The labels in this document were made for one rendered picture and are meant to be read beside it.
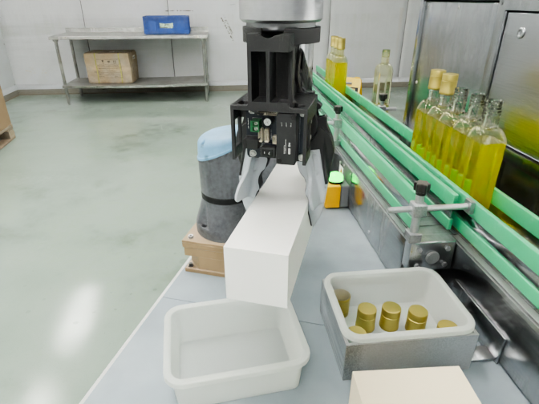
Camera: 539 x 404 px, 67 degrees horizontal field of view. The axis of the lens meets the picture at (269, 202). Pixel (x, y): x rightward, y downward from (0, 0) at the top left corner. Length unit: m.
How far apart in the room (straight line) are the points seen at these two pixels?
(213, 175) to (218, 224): 0.11
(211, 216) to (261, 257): 0.53
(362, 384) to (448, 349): 0.19
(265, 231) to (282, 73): 0.15
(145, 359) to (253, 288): 0.43
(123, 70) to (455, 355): 5.81
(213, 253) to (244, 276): 0.53
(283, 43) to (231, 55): 6.33
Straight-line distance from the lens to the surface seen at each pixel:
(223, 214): 0.88
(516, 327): 0.79
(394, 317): 0.79
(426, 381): 0.67
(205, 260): 0.93
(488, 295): 0.83
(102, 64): 6.27
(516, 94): 1.06
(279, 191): 0.48
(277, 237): 0.39
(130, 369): 0.78
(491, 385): 0.81
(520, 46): 1.07
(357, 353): 0.70
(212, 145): 0.82
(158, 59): 6.75
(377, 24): 7.06
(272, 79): 0.37
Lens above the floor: 1.31
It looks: 27 degrees down
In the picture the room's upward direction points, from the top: straight up
